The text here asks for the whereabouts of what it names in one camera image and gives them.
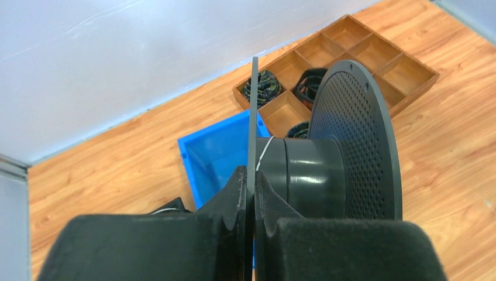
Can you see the blue plastic bin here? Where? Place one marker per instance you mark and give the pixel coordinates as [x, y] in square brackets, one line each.
[211, 154]

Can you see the black plastic bin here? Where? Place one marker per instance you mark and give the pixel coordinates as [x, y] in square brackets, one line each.
[174, 206]

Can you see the rolled tie orange pattern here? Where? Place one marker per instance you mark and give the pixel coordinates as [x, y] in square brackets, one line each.
[307, 86]

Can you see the rolled tie yellow green front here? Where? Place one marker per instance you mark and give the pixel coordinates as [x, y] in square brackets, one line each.
[299, 131]

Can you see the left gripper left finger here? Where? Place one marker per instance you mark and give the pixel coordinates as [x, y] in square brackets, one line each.
[209, 244]

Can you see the dark grey cable spool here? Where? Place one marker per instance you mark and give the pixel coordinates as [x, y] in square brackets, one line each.
[347, 167]

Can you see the wooden compartment tray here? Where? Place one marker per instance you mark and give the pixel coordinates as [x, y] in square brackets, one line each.
[402, 78]

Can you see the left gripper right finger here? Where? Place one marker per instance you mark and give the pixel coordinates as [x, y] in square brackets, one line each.
[292, 247]

